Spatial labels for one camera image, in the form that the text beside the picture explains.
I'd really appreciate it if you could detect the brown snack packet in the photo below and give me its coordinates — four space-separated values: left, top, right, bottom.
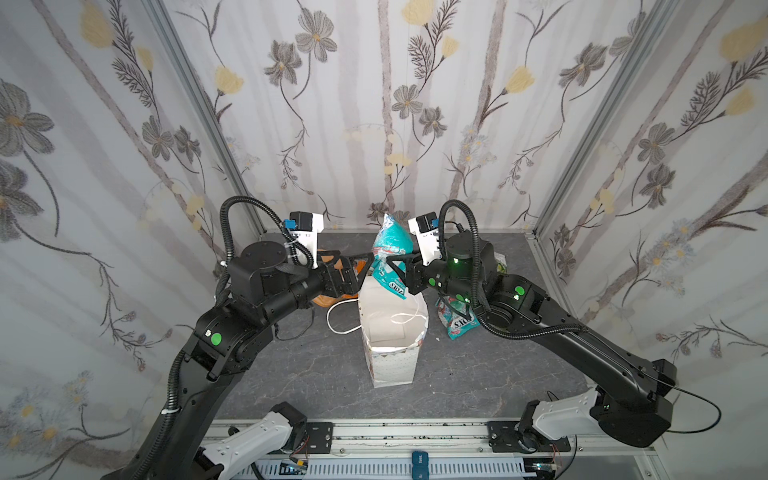
312 249 345 308

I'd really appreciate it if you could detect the teal snack packet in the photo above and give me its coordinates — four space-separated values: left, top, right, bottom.
436 296 480 340
372 214 413 299

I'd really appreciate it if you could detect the cartoon animal paper bag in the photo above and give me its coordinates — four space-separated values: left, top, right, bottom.
326 276 429 388

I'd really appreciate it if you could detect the green yellow snack packet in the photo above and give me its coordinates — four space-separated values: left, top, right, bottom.
494 252 508 275

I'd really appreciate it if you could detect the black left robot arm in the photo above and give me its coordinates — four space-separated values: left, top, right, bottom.
108 196 374 479

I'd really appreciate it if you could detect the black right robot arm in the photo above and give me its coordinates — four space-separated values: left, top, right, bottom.
386 200 678 453

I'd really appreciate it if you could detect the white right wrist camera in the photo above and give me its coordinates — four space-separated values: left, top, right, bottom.
408 212 441 266

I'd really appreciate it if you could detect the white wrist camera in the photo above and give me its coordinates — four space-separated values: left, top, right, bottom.
283 211 324 269
408 212 441 266

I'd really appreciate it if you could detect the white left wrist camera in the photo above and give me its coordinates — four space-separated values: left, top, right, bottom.
283 211 324 269

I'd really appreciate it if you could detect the aluminium rail base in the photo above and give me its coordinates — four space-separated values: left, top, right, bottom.
235 418 667 479

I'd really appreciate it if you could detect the blue clip on rail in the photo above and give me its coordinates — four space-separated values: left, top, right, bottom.
411 451 430 480

